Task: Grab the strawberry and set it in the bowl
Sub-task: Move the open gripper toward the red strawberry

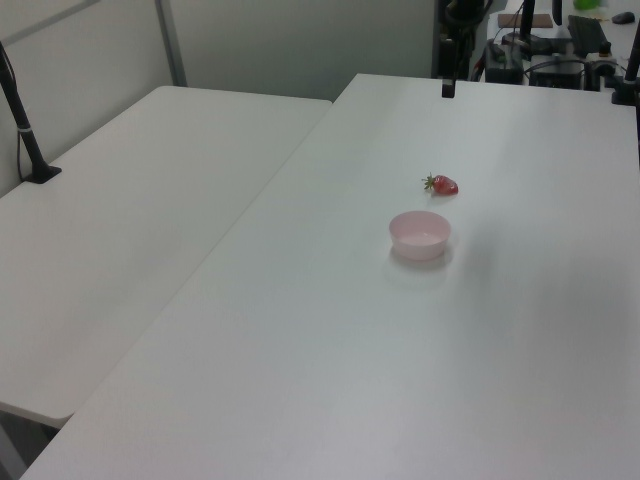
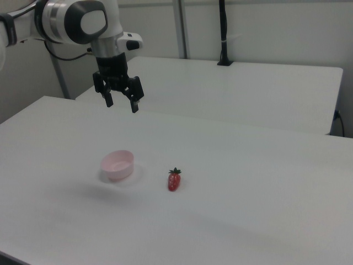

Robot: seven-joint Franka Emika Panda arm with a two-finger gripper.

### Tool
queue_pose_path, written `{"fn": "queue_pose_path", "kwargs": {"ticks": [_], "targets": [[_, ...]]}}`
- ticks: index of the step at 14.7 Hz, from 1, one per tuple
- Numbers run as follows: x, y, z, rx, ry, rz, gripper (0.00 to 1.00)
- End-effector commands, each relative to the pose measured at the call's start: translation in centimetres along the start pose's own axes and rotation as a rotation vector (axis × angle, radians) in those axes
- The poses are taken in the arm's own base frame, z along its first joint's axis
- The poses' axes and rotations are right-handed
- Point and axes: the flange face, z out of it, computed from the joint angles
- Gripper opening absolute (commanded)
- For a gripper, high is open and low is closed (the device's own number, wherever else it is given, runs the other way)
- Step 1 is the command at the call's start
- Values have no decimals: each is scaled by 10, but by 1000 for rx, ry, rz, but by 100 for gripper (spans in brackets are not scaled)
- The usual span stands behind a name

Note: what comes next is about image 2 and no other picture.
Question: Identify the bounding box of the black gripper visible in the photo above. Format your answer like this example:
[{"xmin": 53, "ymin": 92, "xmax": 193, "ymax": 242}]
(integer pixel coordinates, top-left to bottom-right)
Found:
[{"xmin": 92, "ymin": 52, "xmax": 146, "ymax": 114}]

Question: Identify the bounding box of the red toy strawberry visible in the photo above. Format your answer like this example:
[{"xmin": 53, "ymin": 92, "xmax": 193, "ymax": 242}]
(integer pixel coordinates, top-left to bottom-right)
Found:
[{"xmin": 168, "ymin": 167, "xmax": 183, "ymax": 192}]

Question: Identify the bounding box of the pink plastic bowl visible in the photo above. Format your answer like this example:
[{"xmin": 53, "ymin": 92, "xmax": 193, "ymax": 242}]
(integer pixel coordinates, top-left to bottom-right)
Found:
[{"xmin": 100, "ymin": 150, "xmax": 136, "ymax": 182}]

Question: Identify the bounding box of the white side table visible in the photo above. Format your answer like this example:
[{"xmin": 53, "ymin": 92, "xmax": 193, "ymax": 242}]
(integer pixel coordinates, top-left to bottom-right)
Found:
[{"xmin": 74, "ymin": 56, "xmax": 344, "ymax": 136}]

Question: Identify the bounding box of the grey metal frame post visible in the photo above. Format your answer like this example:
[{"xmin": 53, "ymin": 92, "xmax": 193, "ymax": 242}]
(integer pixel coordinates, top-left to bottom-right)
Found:
[
  {"xmin": 173, "ymin": 0, "xmax": 191, "ymax": 59},
  {"xmin": 51, "ymin": 52, "xmax": 69, "ymax": 99}
]

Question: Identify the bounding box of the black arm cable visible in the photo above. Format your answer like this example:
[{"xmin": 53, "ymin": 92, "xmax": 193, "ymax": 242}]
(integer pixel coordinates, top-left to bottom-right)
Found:
[{"xmin": 44, "ymin": 38, "xmax": 94, "ymax": 61}]

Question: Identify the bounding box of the black power cable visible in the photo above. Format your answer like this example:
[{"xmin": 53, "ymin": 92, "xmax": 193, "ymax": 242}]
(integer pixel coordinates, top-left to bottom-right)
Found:
[{"xmin": 334, "ymin": 110, "xmax": 346, "ymax": 136}]

